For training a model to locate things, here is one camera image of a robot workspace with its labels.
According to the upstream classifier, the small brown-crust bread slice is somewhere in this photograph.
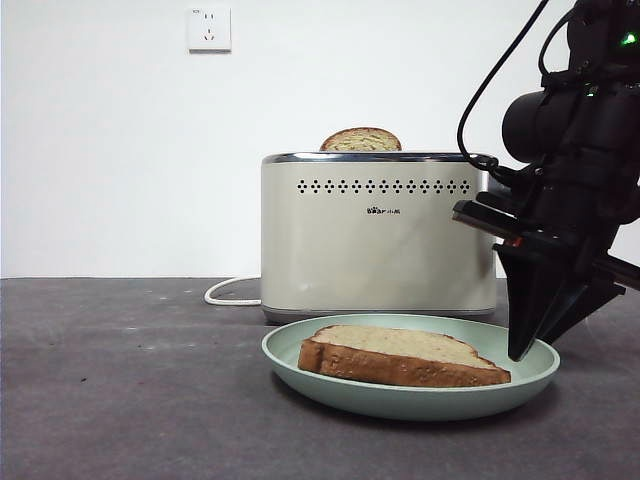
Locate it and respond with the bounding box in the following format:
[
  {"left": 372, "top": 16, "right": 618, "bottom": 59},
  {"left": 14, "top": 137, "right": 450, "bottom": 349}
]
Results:
[{"left": 319, "top": 127, "right": 403, "bottom": 153}]

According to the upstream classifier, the pale green round plate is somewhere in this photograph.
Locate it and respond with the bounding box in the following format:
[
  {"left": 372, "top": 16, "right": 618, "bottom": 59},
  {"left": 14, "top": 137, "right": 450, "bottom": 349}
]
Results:
[{"left": 260, "top": 312, "right": 561, "bottom": 421}]

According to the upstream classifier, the white toaster power cord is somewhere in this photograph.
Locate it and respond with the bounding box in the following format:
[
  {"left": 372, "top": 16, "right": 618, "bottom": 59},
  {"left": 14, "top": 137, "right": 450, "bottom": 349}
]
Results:
[{"left": 203, "top": 276, "right": 263, "bottom": 307}]

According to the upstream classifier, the white wall socket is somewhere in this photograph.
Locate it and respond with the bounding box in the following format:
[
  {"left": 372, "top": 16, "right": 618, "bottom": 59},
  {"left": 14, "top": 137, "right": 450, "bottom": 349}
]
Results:
[{"left": 187, "top": 5, "right": 233, "bottom": 54}]

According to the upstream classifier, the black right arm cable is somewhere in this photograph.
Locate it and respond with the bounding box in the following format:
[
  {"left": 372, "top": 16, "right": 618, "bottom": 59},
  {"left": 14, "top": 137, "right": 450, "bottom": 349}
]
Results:
[{"left": 457, "top": 0, "right": 549, "bottom": 174}]

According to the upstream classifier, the beige two-slot toaster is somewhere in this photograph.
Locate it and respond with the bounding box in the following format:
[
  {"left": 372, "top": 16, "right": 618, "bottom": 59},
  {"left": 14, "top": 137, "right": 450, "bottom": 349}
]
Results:
[{"left": 260, "top": 149, "right": 501, "bottom": 325}]

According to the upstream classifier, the large brown-crust bread slice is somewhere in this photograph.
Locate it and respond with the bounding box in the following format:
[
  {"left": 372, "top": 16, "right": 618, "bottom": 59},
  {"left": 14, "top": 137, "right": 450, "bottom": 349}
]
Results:
[{"left": 297, "top": 323, "right": 513, "bottom": 389}]

